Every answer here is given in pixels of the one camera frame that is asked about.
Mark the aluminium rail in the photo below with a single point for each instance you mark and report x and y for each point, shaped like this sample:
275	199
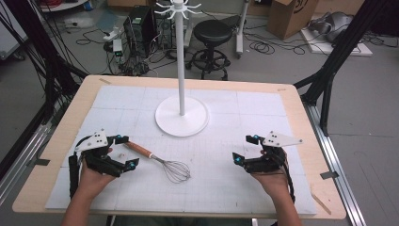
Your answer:
337	163
22	157

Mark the white hook stand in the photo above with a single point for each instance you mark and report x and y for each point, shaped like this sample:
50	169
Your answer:
182	116

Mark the white flat board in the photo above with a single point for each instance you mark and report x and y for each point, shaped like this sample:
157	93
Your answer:
342	47

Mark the black computer tower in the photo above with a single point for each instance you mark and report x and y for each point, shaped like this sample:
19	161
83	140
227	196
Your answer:
138	29

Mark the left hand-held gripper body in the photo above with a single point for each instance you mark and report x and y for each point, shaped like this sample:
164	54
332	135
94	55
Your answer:
100	161

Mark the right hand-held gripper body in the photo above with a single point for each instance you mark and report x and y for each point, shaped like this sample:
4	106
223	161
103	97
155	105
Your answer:
269	158

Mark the round white table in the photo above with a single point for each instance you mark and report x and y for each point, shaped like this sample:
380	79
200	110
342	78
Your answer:
62	4

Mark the brown cardboard box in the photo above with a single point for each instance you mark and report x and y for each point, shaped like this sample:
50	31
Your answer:
290	17

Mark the black metal frame stand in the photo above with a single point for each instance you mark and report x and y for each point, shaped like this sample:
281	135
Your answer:
40	53
338	53

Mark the grey device on board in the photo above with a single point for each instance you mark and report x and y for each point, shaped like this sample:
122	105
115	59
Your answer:
332	26

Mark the person's right hand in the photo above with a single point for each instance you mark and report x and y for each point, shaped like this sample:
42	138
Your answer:
273	182

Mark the person's left hand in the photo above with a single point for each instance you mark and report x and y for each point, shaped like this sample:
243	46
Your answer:
94	180

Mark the white power strip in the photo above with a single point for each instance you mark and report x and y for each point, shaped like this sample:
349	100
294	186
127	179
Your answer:
113	34

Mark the grey tape piece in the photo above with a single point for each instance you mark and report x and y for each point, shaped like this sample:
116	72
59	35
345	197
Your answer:
329	175
39	162

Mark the small white power adapter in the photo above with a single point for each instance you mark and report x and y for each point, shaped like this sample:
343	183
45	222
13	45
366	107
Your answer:
117	47

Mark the black round stool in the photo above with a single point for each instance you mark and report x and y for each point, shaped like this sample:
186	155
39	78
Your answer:
211	34

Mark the white grid mat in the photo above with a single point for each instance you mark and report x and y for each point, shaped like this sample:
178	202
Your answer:
200	175

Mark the wooden table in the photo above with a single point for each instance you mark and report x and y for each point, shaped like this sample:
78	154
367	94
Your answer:
62	138

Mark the thin wooden stick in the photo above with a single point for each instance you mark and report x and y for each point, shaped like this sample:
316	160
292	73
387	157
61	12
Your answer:
320	202

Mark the white wheeled stand post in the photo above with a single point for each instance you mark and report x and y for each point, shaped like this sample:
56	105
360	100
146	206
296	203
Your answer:
242	28

